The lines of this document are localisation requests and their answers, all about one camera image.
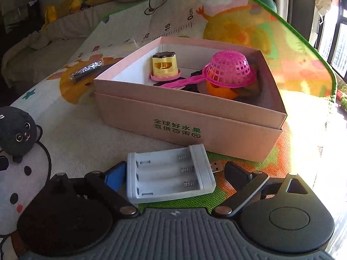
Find window frame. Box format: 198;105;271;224
314;0;347;80

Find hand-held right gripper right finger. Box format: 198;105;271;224
214;162;312;218

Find yellow duck plush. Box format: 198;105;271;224
69;0;83;13

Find orange plastic toy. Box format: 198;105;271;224
203;80;239;100

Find dark cabinet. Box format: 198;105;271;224
0;0;43;31

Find white battery charger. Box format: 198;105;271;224
126;143;224;204

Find pink cardboard box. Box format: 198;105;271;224
93;35;290;163

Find silver foil packet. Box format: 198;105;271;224
70;58;105;84

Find grey covered sofa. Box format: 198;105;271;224
0;0;149;88

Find black plush toy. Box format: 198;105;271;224
0;106;44;164

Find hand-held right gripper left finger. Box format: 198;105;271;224
49;161;139;218

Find green plants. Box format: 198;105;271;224
337;85;347;109

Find pink plastic strainer basket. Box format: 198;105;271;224
160;50;257;89

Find cartoon printed play mat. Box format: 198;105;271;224
0;0;339;250

